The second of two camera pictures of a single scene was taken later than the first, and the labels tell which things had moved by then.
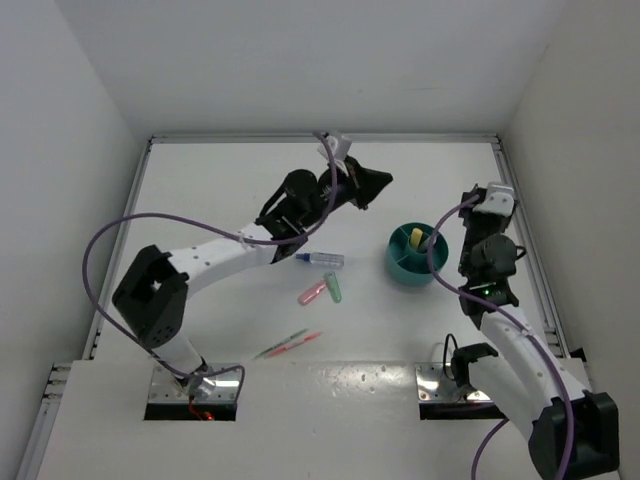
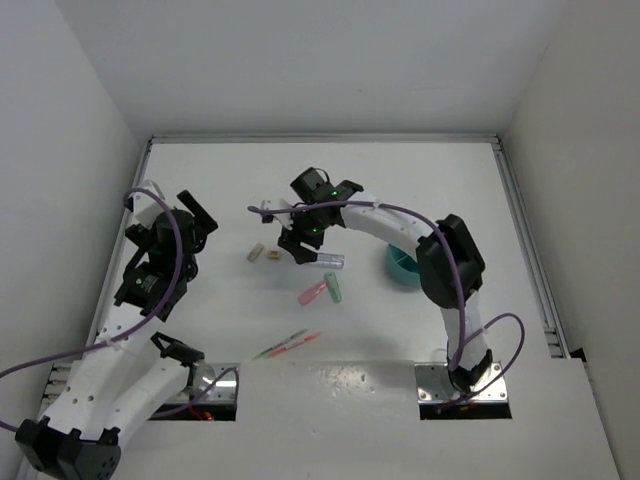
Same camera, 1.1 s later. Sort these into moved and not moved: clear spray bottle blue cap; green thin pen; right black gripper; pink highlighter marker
Moved: right black gripper
Not moved: clear spray bottle blue cap; pink highlighter marker; green thin pen
